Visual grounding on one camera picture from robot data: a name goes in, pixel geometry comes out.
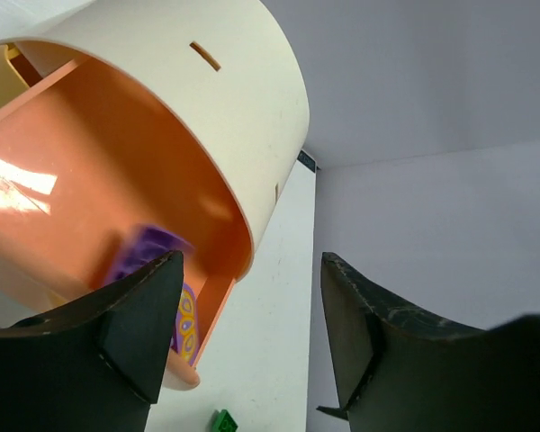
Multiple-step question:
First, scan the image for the green lego brick left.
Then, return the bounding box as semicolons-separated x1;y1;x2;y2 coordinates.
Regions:
210;409;239;432

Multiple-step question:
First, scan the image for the right blue corner label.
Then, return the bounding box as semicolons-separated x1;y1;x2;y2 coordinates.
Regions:
297;150;318;173

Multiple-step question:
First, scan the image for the cream drawer cabinet shell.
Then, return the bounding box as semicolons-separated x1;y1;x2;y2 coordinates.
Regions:
0;0;310;248

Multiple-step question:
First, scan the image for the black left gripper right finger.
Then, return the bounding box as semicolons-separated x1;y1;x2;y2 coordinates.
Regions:
320;252;540;431

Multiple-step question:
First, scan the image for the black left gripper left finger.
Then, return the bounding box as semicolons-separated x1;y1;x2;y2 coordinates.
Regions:
0;251;184;431

